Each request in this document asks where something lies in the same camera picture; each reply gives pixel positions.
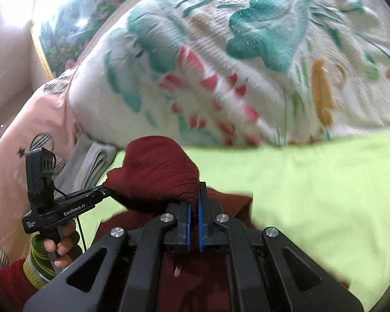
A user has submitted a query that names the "white floral pillow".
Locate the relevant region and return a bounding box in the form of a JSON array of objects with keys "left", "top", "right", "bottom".
[{"left": 67, "top": 0, "right": 390, "bottom": 147}]

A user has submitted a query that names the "person's left forearm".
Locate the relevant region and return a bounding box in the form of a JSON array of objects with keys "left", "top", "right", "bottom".
[{"left": 0, "top": 234, "right": 57, "bottom": 312}]

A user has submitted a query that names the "maroon knit sweater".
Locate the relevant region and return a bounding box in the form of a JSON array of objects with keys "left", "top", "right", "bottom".
[{"left": 94, "top": 135, "right": 254, "bottom": 312}]

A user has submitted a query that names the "gold-framed landscape painting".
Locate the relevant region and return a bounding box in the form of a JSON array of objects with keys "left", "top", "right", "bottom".
[{"left": 31, "top": 0, "right": 183, "bottom": 80}]

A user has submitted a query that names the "grey towel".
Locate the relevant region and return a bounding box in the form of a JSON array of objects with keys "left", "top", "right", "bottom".
[{"left": 54, "top": 133, "right": 119, "bottom": 199}]

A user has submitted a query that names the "black cable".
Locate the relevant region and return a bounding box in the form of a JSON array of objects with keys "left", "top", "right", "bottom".
[{"left": 50, "top": 154, "right": 87, "bottom": 256}]

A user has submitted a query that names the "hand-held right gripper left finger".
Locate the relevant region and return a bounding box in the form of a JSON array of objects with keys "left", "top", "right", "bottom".
[{"left": 23, "top": 201, "right": 192, "bottom": 312}]

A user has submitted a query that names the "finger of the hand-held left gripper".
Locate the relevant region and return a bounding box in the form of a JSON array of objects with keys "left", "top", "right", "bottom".
[{"left": 92, "top": 186, "right": 114, "bottom": 207}]

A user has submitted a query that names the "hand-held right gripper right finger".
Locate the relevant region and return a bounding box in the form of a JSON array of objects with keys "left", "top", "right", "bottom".
[{"left": 198, "top": 182, "right": 365, "bottom": 312}]

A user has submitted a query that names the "pink heart-print quilt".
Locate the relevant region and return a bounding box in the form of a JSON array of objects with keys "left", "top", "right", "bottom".
[{"left": 0, "top": 68, "right": 85, "bottom": 267}]

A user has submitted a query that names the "person's left hand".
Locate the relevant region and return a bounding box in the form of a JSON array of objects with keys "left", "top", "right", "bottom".
[{"left": 43, "top": 221, "right": 82, "bottom": 269}]

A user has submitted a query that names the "green bed sheet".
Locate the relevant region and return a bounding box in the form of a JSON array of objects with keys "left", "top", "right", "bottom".
[{"left": 75, "top": 127, "right": 390, "bottom": 312}]

